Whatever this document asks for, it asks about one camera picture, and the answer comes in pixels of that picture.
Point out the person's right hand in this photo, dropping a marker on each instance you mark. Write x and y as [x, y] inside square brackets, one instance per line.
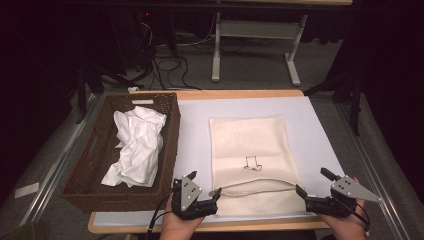
[346, 225]

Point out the black metal stand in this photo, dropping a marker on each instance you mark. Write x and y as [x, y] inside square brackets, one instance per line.
[356, 100]
[83, 86]

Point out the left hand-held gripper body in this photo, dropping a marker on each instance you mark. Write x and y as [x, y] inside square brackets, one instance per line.
[191, 203]

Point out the small white plug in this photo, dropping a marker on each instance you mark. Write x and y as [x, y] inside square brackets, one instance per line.
[133, 89]

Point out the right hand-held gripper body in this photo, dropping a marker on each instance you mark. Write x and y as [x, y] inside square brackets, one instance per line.
[343, 196]

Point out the brown wicker basket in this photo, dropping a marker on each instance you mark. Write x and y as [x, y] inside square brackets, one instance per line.
[100, 173]

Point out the metal floor rail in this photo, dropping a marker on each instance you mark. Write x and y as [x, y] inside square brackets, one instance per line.
[373, 160]
[53, 166]

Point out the white floor tape strip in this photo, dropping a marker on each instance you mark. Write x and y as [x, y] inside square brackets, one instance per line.
[26, 190]

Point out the person's left hand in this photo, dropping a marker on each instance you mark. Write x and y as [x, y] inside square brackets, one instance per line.
[176, 226]

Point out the white garment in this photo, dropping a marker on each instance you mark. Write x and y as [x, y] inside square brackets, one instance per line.
[138, 146]

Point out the white table sheet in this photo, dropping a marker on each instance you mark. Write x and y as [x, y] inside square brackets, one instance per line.
[193, 133]

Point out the dark computer case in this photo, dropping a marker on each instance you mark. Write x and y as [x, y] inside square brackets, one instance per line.
[133, 36]

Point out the white desk frame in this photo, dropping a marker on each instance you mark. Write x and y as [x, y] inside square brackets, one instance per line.
[256, 29]

